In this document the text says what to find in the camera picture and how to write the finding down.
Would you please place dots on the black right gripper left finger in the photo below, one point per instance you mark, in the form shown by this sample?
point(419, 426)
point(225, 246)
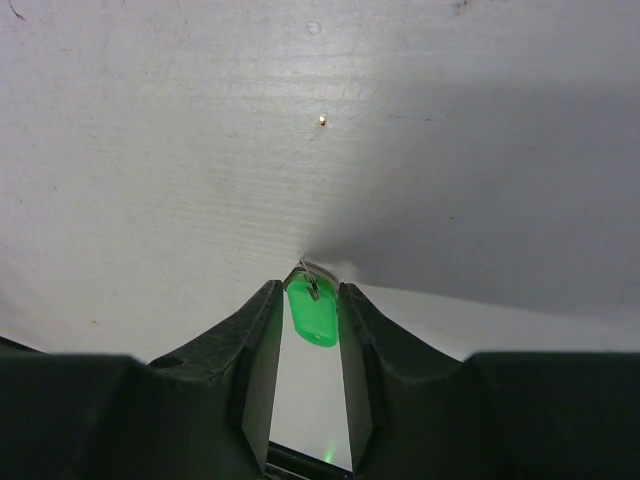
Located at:
point(201, 411)

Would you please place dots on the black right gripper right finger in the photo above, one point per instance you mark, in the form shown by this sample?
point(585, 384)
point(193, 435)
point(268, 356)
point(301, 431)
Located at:
point(414, 412)

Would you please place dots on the key with green tag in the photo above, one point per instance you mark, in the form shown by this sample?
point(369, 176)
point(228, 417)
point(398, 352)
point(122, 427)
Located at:
point(312, 293)

